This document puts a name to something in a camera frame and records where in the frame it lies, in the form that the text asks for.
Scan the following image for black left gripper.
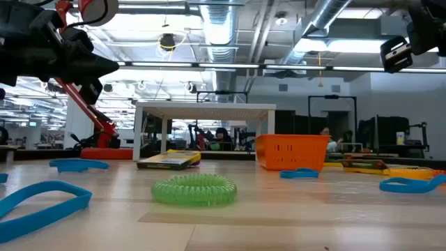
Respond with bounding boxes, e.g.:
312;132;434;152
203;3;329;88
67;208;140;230
0;0;120;106

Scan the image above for orange spiral coil ring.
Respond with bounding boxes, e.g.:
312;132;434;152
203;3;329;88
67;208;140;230
383;166;436;181

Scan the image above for green spiral coil ring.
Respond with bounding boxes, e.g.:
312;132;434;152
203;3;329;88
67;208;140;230
151;173;238;207

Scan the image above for red desk lamp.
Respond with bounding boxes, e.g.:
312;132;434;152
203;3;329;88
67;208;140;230
54;0;134;160

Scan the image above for white perforated metal shelf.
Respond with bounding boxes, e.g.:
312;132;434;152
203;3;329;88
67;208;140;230
132;100;277;162

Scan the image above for person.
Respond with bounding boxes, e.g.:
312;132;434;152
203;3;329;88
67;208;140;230
208;127;234;151
319;126;344;153

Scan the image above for orange plastic basket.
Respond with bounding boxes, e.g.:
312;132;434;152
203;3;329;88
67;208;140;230
255;134;331;172

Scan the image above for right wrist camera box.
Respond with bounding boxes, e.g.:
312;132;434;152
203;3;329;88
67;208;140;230
379;36;414;74

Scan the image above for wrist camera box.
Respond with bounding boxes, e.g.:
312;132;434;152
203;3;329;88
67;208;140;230
30;9;66;38
379;36;414;74

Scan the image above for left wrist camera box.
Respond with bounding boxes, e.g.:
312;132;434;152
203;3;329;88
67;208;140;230
30;9;66;38

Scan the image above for tall black stand frame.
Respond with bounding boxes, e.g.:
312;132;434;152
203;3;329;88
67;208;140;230
307;94;358;140

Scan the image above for low black stand frame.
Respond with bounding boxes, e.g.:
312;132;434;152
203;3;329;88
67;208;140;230
196;90;249;104

